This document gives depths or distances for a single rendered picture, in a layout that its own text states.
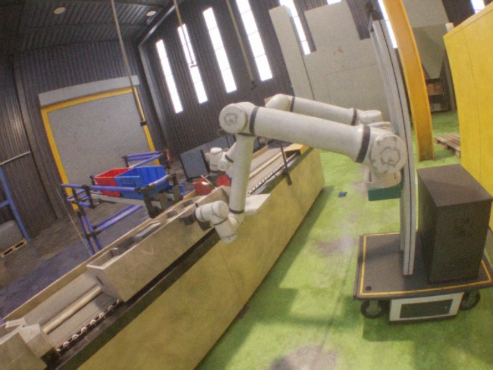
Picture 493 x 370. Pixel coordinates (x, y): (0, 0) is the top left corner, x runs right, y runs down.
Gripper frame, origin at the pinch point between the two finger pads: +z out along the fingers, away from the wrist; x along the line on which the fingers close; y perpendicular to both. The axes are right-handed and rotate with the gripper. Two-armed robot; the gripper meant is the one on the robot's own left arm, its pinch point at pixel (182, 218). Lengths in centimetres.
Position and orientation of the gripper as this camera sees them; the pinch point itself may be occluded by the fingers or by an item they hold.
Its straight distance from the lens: 145.1
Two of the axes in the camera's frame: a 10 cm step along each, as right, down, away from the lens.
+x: -4.9, 3.9, -7.8
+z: -7.7, 2.3, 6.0
